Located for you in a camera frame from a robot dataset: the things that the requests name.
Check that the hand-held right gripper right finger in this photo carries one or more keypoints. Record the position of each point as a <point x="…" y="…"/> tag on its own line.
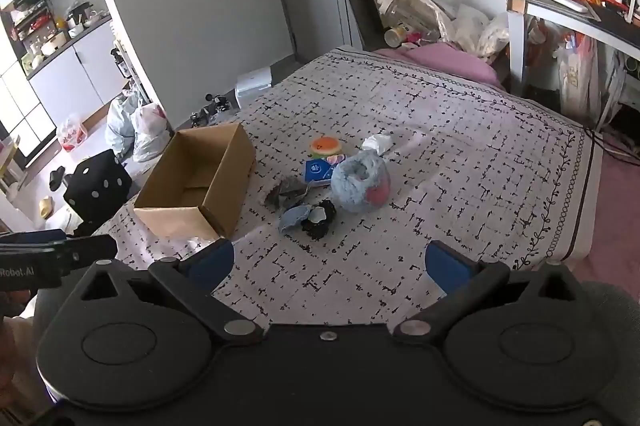
<point x="445" y="266"/>

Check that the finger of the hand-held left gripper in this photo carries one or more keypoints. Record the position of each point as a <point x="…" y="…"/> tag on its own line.
<point x="90" y="250"/>

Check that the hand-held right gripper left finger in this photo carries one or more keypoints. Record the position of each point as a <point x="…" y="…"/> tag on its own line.
<point x="212" y="262"/>

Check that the brown cardboard box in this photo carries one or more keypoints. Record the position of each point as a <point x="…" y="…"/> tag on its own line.
<point x="220" y="186"/>

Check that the blue denim cloth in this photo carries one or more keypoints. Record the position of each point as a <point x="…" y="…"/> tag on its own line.
<point x="292" y="217"/>

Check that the grey cloth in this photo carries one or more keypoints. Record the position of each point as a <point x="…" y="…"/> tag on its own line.
<point x="285" y="193"/>

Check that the black fluffy cloth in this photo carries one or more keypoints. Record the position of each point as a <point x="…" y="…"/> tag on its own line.
<point x="322" y="228"/>

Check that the blue tissue packet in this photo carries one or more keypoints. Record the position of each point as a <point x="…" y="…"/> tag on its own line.
<point x="316" y="170"/>

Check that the orange burger plush toy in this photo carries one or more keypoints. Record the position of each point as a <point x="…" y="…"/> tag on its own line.
<point x="326" y="146"/>

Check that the black dice-shaped stool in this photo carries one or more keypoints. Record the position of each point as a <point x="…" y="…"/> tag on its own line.
<point x="97" y="191"/>

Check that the yellow slipper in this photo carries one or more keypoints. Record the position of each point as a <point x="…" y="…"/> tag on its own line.
<point x="46" y="207"/>

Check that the black slipper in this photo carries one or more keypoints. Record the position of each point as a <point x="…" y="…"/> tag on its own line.
<point x="56" y="178"/>

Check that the white black-patterned blanket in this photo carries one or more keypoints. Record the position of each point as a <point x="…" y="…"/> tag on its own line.
<point x="475" y="156"/>

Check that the small red white plastic bag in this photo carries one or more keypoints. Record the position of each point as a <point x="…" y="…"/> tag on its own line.
<point x="71" y="134"/>

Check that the grey plastic bag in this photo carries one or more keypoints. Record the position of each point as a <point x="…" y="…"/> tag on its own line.
<point x="120" y="121"/>

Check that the crumpled white plastic bag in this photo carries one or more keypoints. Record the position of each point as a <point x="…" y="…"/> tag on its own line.
<point x="378" y="143"/>

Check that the white kitchen cabinet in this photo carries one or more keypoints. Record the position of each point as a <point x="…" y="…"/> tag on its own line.
<point x="75" y="71"/>

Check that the white appliance box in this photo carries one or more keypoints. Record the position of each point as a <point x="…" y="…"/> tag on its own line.
<point x="254" y="86"/>

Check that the pink bed sheet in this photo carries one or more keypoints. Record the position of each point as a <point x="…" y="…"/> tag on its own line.
<point x="440" y="59"/>

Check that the yellow lidded jar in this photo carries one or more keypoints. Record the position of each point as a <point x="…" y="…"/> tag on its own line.
<point x="396" y="36"/>

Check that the pile of clear plastic bags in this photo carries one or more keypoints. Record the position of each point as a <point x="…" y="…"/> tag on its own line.
<point x="470" y="29"/>

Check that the white desk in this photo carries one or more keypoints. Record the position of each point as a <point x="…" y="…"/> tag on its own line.
<point x="517" y="36"/>

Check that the clear plastic bottle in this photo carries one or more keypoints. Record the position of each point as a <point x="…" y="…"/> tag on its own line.
<point x="400" y="9"/>

